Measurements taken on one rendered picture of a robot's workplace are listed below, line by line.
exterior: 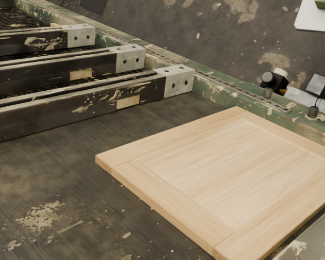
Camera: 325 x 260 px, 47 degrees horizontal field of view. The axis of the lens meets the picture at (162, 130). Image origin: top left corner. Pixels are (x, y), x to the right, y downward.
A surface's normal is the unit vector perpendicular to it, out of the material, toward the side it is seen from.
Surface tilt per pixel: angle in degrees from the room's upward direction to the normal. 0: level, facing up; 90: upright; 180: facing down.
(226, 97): 31
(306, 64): 0
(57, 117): 90
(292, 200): 59
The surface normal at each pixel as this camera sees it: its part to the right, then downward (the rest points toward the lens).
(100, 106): 0.69, 0.41
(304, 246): 0.11, -0.88
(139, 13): -0.56, -0.24
